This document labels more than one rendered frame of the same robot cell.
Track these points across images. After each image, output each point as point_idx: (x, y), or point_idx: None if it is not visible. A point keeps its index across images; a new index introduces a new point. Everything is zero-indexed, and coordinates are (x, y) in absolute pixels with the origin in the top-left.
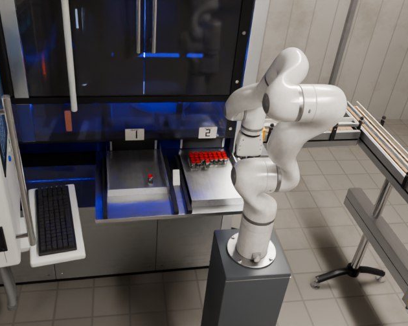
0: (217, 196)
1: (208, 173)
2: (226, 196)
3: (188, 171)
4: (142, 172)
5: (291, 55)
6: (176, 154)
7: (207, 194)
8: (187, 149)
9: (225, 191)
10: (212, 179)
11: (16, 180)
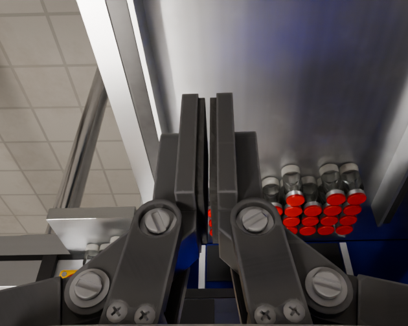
0: (304, 13)
1: (294, 149)
2: (258, 13)
3: (370, 162)
4: None
5: None
6: (368, 224)
7: (353, 30)
8: (321, 237)
9: (250, 51)
10: (287, 121)
11: None
